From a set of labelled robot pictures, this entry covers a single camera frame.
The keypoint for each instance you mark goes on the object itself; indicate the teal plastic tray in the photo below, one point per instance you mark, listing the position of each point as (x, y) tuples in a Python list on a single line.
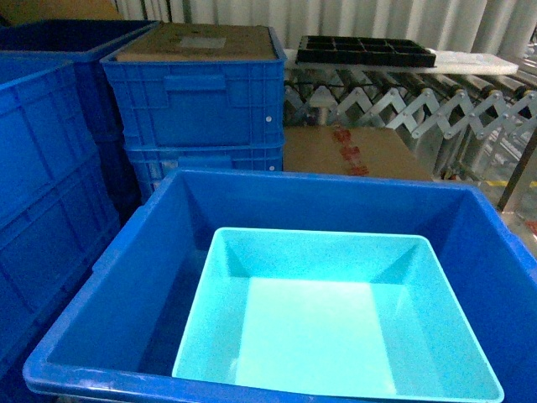
[(333, 314)]

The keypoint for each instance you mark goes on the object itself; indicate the brown cardboard box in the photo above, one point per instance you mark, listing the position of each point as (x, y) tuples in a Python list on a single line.
[(361, 152)]

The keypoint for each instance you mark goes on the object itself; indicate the blue ribbed crate lower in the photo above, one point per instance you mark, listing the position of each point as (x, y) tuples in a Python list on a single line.
[(152, 164)]

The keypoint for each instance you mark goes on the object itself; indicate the blue ribbed crate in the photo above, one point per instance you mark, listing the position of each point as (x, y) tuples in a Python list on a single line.
[(198, 104), (152, 164)]

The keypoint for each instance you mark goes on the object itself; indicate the blue ribbed crate upper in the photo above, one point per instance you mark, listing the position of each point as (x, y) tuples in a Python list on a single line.
[(198, 104)]

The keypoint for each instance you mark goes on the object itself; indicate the black compartment tray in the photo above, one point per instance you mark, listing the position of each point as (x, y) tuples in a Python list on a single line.
[(343, 50)]

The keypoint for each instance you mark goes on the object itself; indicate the brown cardboard sheet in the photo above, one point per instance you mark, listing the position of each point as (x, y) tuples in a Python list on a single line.
[(200, 42)]

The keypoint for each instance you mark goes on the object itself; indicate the blue open bin right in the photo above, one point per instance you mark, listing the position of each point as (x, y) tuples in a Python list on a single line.
[(118, 338)]

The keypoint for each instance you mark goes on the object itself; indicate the blue crate far left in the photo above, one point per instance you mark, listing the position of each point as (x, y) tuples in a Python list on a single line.
[(56, 215)]

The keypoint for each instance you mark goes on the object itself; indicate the expandable roller conveyor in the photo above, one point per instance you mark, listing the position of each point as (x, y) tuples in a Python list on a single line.
[(472, 128)]

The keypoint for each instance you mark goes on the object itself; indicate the white foam board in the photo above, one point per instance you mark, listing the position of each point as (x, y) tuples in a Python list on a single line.
[(446, 63)]

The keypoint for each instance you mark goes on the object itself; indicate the dark blue back crate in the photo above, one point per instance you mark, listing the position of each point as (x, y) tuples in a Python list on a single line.
[(85, 43)]

